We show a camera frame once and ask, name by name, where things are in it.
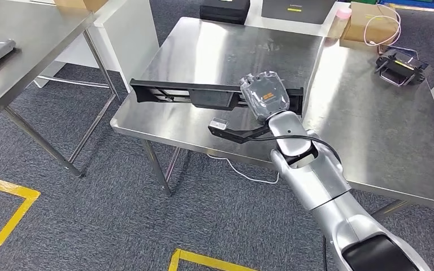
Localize yellow floor tape line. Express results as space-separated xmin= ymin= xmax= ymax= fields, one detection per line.
xmin=385 ymin=2 xmax=434 ymax=16

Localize large cardboard box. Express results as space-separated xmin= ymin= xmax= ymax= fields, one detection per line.
xmin=338 ymin=1 xmax=402 ymax=52

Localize black carrying case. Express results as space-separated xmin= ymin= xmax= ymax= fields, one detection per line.
xmin=199 ymin=0 xmax=252 ymax=26

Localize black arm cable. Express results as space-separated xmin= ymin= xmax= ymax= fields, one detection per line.
xmin=246 ymin=134 xmax=343 ymax=165

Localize yellow floor tape square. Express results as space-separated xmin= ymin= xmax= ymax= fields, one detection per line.
xmin=167 ymin=248 xmax=259 ymax=271

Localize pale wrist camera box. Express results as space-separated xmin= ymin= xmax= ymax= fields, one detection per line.
xmin=209 ymin=117 xmax=228 ymax=130

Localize black camera bracket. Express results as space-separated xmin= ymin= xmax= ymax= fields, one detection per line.
xmin=207 ymin=123 xmax=272 ymax=145

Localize white power cable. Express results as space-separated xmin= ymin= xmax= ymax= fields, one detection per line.
xmin=206 ymin=152 xmax=281 ymax=186

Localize small cardboard box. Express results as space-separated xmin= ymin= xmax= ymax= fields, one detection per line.
xmin=54 ymin=0 xmax=110 ymax=12

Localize bottle with pink lid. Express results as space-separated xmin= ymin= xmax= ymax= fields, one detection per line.
xmin=327 ymin=6 xmax=353 ymax=39

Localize black device with metal handle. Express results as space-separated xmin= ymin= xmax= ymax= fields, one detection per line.
xmin=374 ymin=47 xmax=430 ymax=88

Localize long black plastic part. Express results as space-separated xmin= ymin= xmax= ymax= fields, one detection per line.
xmin=129 ymin=77 xmax=305 ymax=116

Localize dark box with yellow label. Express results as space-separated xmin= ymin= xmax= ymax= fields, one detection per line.
xmin=261 ymin=0 xmax=338 ymax=25

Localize blue floor platform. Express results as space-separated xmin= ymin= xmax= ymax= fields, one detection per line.
xmin=379 ymin=0 xmax=434 ymax=7

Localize pink cable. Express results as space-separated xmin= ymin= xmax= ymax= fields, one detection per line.
xmin=362 ymin=4 xmax=403 ymax=48

